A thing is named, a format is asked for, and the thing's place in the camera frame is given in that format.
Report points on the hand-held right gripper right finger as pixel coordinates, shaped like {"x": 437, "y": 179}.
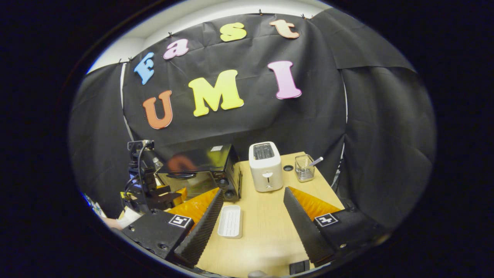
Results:
{"x": 305, "y": 231}

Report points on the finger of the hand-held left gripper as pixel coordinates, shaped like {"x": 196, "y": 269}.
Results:
{"x": 163, "y": 188}
{"x": 168, "y": 199}

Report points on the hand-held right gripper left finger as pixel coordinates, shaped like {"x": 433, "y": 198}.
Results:
{"x": 200, "y": 231}

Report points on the black electric oven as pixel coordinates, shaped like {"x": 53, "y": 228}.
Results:
{"x": 200, "y": 158}

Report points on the clear plastic water bottle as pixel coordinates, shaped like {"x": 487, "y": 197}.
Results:
{"x": 157, "y": 165}

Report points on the white plastic tray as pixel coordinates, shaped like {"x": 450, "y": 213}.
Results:
{"x": 230, "y": 222}

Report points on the black round table grommet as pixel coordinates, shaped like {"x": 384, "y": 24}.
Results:
{"x": 288, "y": 168}

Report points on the white stick utensil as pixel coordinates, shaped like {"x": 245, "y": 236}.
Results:
{"x": 316, "y": 161}

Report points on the white toaster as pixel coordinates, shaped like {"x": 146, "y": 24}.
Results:
{"x": 266, "y": 170}

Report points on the black backdrop cloth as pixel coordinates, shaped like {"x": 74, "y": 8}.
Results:
{"x": 251, "y": 123}

